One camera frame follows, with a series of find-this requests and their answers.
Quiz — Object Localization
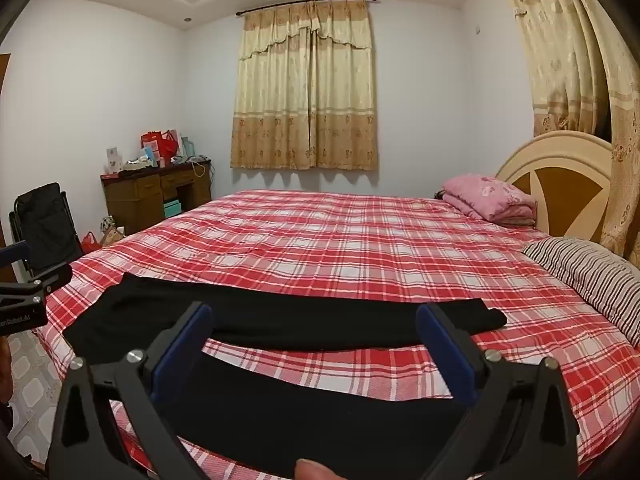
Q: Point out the striped pillow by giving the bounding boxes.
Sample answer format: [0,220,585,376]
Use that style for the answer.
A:
[522,237,640,346]

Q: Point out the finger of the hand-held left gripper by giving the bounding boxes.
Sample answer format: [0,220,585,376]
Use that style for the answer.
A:
[0,264,74,311]
[0,241,28,266]

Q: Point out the patterned paper bag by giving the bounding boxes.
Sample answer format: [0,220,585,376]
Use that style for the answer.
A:
[100,216,126,247]

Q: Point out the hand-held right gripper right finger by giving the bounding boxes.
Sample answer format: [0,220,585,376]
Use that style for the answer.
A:
[415,302,581,480]

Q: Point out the pink folded blanket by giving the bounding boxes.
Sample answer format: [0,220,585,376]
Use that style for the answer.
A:
[442,174,538,226]

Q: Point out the black folding chair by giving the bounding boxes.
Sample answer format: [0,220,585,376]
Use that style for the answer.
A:
[9,182,83,281]

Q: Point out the brown wooden desk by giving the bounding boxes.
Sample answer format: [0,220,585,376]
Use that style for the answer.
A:
[100,159,213,236]

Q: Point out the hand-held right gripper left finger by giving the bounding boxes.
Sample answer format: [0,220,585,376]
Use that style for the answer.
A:
[47,301,216,480]

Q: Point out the beige floral side curtain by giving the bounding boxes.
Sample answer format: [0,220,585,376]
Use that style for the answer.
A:
[492,0,640,261]

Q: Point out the brown wooden door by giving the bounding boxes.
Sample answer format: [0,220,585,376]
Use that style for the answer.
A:
[0,52,16,283]

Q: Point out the red plaid bed sheet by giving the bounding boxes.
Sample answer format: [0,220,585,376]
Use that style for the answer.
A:
[37,190,640,480]

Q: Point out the beige window curtain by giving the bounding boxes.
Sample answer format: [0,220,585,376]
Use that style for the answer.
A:
[230,0,379,172]

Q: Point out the dark curtain rod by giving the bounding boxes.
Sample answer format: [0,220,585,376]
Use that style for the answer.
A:
[236,0,381,17]

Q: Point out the cream and brown headboard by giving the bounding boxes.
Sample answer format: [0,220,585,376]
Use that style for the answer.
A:
[495,131,613,241]

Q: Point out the black pants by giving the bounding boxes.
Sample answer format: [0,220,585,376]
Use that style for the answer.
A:
[62,272,508,480]

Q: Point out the person's right hand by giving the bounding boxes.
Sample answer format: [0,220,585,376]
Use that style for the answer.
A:
[294,457,347,480]

